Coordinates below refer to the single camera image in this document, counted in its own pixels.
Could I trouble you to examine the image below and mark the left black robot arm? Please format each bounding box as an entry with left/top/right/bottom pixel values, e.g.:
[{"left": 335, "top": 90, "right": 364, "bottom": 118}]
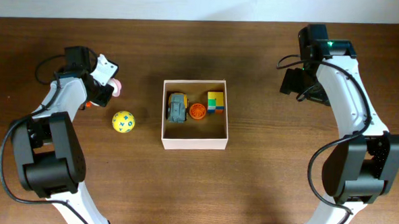
[{"left": 2, "top": 46, "right": 120, "bottom": 224}]

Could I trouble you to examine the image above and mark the yellow letter ball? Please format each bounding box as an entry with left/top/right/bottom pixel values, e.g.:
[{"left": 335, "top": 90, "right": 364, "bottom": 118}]
[{"left": 111, "top": 111, "right": 135, "bottom": 133}]

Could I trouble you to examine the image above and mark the orange round toy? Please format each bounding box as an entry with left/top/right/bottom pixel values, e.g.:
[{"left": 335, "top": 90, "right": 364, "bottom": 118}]
[{"left": 189, "top": 103, "right": 207, "bottom": 120}]

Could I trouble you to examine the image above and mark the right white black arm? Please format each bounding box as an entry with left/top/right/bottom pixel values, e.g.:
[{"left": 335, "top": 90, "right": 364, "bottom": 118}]
[{"left": 276, "top": 24, "right": 399, "bottom": 224}]

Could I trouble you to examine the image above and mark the pink cardboard box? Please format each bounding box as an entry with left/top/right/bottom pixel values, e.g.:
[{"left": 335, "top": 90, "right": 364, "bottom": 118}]
[{"left": 160, "top": 80, "right": 229, "bottom": 150}]

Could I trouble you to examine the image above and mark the grey yellow toy truck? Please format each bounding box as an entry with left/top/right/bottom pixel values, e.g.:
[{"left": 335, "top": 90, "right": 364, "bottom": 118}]
[{"left": 167, "top": 92, "right": 189, "bottom": 123}]

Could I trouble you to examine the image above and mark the colourful puzzle cube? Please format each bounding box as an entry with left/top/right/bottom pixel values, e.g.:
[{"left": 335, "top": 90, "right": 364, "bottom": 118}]
[{"left": 207, "top": 92, "right": 225, "bottom": 114}]

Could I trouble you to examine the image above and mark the left black cable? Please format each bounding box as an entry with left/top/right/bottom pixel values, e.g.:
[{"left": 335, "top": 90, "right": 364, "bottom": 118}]
[{"left": 0, "top": 43, "right": 102, "bottom": 224}]

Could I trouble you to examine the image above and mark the pink white toy duck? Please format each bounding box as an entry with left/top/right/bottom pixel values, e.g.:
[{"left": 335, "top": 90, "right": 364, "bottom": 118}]
[{"left": 84, "top": 78, "right": 122, "bottom": 108}]

